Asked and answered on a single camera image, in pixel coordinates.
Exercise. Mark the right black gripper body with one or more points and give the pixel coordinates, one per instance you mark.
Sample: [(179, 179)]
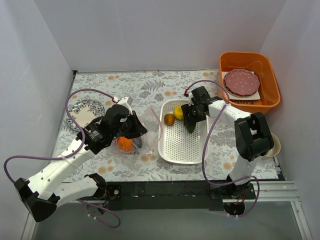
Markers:
[(189, 116)]

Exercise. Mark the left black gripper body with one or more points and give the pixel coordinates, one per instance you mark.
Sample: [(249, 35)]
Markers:
[(130, 124)]

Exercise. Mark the yellow fruit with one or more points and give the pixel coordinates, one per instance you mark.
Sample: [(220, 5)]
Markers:
[(178, 113)]

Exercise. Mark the clear zip top bag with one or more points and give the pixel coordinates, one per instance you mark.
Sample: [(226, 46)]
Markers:
[(151, 121)]

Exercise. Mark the orange fruit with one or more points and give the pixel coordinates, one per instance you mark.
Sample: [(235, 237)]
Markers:
[(125, 144)]

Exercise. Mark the brown kiwi fruit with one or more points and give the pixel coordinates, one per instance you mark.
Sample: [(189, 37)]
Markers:
[(169, 119)]

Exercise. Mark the green avocado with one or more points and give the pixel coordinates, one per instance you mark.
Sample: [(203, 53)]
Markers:
[(191, 128)]

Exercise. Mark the purple eggplant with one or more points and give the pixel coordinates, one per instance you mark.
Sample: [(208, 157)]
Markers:
[(138, 143)]

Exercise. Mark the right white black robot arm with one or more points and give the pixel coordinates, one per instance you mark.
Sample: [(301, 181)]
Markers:
[(253, 138)]

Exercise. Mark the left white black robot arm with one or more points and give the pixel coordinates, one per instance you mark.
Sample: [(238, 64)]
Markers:
[(45, 191)]

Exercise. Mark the white perforated plastic basket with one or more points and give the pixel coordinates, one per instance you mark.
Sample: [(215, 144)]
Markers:
[(176, 145)]

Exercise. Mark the floral tablecloth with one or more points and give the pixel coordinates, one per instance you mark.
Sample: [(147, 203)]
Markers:
[(152, 89)]

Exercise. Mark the blue floral plate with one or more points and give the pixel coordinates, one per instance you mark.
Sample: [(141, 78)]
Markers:
[(84, 111)]

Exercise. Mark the pink polka dot plate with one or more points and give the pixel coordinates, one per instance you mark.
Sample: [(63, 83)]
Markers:
[(241, 83)]

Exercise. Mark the beige ceramic bowl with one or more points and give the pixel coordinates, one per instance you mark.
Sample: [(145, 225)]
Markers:
[(276, 147)]

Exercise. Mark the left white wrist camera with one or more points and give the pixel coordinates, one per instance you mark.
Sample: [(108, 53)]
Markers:
[(127, 100)]

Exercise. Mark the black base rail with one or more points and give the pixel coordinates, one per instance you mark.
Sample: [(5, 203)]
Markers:
[(168, 195)]

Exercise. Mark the aluminium frame rail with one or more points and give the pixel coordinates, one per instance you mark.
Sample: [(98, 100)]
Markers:
[(275, 214)]

